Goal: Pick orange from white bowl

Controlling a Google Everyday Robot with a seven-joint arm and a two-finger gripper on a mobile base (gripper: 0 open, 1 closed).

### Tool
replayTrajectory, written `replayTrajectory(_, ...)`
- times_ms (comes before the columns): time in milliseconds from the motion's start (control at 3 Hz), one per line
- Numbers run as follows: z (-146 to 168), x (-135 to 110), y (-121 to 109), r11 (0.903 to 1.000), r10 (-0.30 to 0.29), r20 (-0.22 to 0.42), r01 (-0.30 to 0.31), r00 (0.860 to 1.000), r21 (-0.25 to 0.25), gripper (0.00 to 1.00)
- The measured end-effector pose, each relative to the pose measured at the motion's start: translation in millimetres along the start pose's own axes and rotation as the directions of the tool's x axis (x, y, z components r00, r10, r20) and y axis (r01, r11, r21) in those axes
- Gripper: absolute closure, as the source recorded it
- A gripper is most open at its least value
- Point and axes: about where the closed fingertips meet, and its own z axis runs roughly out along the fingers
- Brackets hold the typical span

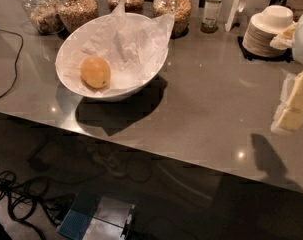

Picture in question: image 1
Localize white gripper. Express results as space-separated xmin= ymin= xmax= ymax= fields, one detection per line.
xmin=270 ymin=15 xmax=303 ymax=135

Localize orange fruit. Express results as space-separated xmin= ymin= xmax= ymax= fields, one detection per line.
xmin=80 ymin=56 xmax=111 ymax=89

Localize small white bowl on plates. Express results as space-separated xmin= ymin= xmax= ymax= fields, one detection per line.
xmin=262 ymin=5 xmax=293 ymax=32

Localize white oval bowl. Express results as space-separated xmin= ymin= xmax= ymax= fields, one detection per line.
xmin=54 ymin=12 xmax=169 ymax=103

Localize stack of white plates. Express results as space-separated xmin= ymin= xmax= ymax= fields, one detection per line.
xmin=242 ymin=13 xmax=285 ymax=58

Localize clear glass bottle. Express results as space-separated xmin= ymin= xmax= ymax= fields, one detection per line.
xmin=201 ymin=0 xmax=223 ymax=33

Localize white paper liner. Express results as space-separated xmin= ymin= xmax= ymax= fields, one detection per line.
xmin=59 ymin=1 xmax=176 ymax=97

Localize blue and metal floor box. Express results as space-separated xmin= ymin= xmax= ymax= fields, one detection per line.
xmin=58 ymin=191 xmax=136 ymax=240

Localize glass cereal jar far left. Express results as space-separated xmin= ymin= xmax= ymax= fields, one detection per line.
xmin=22 ymin=0 xmax=64 ymax=35

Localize white stand post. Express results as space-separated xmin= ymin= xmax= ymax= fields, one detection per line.
xmin=225 ymin=0 xmax=240 ymax=32

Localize black cables on floor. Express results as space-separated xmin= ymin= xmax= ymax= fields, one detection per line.
xmin=0 ymin=156 xmax=64 ymax=240

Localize black cable on table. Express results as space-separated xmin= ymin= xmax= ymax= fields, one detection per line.
xmin=0 ymin=27 xmax=25 ymax=103

